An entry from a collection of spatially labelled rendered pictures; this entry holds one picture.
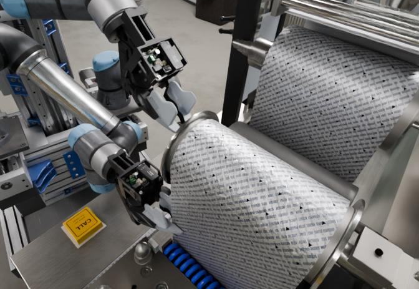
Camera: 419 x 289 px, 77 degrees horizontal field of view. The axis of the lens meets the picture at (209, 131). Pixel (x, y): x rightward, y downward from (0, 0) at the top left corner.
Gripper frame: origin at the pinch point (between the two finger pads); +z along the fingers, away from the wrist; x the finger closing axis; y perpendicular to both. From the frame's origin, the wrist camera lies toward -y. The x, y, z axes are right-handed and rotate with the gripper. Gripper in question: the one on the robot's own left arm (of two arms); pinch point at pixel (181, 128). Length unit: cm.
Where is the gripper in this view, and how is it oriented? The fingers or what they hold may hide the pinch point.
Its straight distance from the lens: 48.6
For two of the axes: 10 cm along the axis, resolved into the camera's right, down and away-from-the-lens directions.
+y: 5.5, -2.6, -8.0
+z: 5.3, 8.4, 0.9
